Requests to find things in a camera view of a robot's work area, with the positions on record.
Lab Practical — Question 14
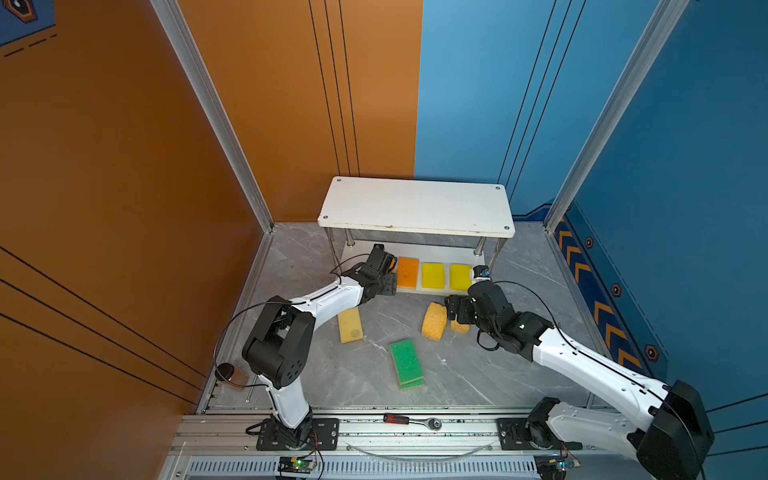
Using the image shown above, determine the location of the green sponge top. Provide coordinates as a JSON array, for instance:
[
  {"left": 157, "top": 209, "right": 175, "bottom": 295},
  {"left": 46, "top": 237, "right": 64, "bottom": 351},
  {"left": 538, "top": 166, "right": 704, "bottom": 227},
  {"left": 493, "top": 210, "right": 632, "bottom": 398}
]
[{"left": 390, "top": 339, "right": 424, "bottom": 386}]

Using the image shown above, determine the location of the pale yellow sponge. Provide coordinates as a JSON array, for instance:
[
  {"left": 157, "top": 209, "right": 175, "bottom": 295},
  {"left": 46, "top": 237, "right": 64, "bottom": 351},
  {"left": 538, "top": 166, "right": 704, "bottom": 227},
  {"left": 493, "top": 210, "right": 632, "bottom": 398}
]
[{"left": 338, "top": 307, "right": 364, "bottom": 344}]

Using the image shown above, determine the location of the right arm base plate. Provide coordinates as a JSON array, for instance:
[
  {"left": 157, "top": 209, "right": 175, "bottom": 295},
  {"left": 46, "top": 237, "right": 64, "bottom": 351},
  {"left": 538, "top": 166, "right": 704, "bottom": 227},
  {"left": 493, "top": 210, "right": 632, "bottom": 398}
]
[{"left": 496, "top": 418, "right": 583, "bottom": 452}]

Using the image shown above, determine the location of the orange sponge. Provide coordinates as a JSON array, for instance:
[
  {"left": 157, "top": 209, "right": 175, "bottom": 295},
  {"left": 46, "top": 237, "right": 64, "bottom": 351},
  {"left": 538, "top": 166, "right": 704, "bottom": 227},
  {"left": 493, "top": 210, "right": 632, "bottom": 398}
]
[{"left": 396, "top": 257, "right": 420, "bottom": 289}]

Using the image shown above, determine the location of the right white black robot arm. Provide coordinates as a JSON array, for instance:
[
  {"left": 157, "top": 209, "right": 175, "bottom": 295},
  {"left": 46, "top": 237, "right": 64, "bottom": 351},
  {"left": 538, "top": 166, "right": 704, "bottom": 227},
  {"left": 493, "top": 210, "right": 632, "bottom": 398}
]
[{"left": 444, "top": 280, "right": 715, "bottom": 479}]

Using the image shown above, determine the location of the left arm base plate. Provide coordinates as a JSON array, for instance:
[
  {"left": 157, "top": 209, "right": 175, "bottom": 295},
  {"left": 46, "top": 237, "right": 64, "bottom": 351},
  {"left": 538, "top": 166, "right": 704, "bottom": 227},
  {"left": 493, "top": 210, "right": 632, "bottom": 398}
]
[{"left": 256, "top": 417, "right": 340, "bottom": 452}]

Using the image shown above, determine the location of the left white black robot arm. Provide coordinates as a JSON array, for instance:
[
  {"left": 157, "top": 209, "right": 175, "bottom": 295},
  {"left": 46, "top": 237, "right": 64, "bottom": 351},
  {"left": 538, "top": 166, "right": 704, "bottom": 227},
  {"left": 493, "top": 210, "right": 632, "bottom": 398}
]
[{"left": 242, "top": 244, "right": 397, "bottom": 448}]

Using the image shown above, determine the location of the left green circuit board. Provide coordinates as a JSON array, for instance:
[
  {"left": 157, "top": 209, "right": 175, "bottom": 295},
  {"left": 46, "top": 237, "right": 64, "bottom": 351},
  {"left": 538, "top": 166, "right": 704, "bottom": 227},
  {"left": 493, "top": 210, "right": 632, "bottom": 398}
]
[{"left": 277, "top": 456, "right": 319, "bottom": 479}]

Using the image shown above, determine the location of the green circuit board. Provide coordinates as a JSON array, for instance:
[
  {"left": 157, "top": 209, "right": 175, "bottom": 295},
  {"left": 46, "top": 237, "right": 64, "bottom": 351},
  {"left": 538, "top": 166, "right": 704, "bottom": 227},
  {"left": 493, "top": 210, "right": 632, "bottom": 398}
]
[
  {"left": 277, "top": 456, "right": 319, "bottom": 479},
  {"left": 534, "top": 456, "right": 581, "bottom": 480}
]

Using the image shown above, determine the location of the red handled ratchet wrench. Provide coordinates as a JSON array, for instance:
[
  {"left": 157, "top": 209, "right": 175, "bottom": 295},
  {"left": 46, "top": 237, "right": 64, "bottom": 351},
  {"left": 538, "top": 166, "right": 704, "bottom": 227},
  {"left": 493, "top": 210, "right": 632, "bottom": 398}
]
[{"left": 383, "top": 413, "right": 442, "bottom": 431}]

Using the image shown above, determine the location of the white two-tier shelf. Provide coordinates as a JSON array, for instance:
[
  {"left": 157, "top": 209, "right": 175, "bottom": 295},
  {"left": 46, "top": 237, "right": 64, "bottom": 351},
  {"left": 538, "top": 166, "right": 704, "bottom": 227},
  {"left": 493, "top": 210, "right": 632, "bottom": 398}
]
[{"left": 318, "top": 177, "right": 515, "bottom": 295}]

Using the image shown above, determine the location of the brown jar black lid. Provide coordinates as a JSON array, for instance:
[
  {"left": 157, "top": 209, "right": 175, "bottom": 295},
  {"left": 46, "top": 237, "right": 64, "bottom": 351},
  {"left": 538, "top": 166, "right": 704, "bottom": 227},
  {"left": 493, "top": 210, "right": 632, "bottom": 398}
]
[{"left": 214, "top": 362, "right": 249, "bottom": 390}]

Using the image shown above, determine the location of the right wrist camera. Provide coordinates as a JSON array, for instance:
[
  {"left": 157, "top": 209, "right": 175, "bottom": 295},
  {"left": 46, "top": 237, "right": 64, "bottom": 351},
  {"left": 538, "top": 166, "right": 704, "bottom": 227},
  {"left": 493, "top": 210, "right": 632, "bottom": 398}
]
[{"left": 472, "top": 265, "right": 491, "bottom": 283}]

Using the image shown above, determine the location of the green sponge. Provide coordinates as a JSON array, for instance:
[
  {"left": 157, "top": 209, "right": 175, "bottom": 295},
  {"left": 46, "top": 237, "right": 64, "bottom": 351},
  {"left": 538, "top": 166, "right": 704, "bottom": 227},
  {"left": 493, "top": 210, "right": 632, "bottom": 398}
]
[
  {"left": 390, "top": 339, "right": 424, "bottom": 386},
  {"left": 399, "top": 378, "right": 425, "bottom": 391}
]

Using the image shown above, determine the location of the tan cellulose sponge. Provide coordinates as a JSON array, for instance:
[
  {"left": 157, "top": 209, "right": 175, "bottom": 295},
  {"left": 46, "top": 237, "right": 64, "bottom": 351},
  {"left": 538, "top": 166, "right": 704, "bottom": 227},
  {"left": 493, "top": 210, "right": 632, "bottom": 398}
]
[
  {"left": 450, "top": 321, "right": 471, "bottom": 334},
  {"left": 421, "top": 302, "right": 448, "bottom": 342}
]

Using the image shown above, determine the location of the green sponge bottom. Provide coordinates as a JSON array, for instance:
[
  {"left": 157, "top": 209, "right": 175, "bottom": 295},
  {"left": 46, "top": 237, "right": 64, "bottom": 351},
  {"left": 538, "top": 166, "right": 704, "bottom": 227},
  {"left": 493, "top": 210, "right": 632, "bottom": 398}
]
[{"left": 399, "top": 378, "right": 425, "bottom": 391}]

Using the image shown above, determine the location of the right green circuit board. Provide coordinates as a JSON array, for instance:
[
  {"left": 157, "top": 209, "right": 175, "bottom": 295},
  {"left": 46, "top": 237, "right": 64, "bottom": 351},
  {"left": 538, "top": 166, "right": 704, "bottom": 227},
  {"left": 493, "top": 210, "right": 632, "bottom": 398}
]
[{"left": 534, "top": 456, "right": 581, "bottom": 480}]

